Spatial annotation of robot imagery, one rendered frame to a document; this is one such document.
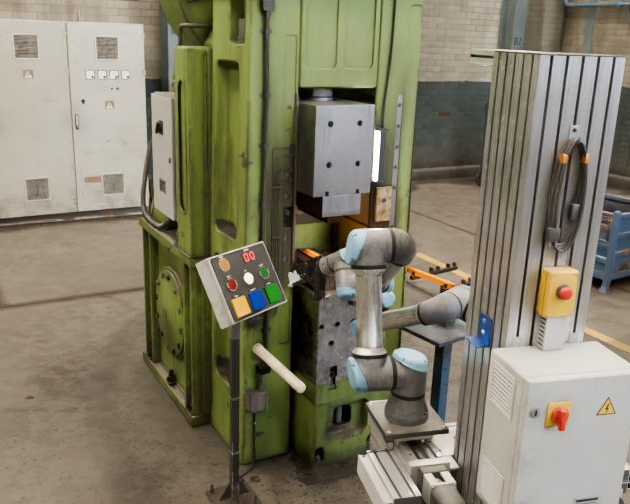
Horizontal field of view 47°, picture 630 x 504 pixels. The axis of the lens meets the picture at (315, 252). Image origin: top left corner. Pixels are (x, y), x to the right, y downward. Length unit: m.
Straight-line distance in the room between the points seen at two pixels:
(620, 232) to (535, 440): 4.78
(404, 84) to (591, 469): 2.04
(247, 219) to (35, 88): 5.12
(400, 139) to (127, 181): 5.26
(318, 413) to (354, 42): 1.74
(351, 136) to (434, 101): 7.80
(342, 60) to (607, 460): 2.02
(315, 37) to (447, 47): 7.86
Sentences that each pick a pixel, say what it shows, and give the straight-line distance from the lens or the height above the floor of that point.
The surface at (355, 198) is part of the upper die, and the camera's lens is 3.31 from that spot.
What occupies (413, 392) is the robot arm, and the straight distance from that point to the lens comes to 2.45.
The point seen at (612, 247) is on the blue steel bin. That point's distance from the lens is 6.63.
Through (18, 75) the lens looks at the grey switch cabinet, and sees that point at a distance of 8.06.
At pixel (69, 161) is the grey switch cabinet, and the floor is 0.66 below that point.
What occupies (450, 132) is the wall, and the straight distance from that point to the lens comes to 11.27.
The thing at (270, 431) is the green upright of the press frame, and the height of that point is 0.16.
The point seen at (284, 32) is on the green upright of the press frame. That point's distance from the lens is 3.20.
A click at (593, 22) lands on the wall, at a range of 12.22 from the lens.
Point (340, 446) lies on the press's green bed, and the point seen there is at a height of 0.10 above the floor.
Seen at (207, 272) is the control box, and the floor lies 1.14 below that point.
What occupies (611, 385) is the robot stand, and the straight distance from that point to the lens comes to 2.08.
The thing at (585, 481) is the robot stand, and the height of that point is 0.91.
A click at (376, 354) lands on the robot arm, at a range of 2.38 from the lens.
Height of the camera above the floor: 2.05
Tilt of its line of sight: 17 degrees down
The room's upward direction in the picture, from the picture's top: 2 degrees clockwise
